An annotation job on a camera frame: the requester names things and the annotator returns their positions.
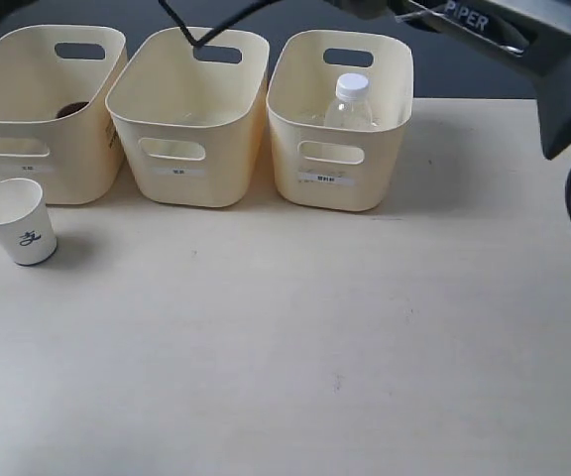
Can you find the clear plastic bottle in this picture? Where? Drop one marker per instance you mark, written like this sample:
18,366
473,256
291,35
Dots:
350,109

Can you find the brown wooden cup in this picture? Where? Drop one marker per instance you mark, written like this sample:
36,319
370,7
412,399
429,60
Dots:
71,108

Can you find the white paper cup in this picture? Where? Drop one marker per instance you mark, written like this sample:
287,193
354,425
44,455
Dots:
26,230

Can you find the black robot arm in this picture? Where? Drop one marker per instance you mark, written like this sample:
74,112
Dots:
530,37

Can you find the right cream plastic bin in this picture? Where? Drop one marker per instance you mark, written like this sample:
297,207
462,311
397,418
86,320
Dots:
342,169

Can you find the cream plastic bin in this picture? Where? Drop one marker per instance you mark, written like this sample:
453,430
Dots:
77,158
192,129
342,169

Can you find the middle cream plastic bin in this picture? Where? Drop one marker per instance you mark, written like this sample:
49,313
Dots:
192,129

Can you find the left cream plastic bin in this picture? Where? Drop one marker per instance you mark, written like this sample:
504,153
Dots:
77,158

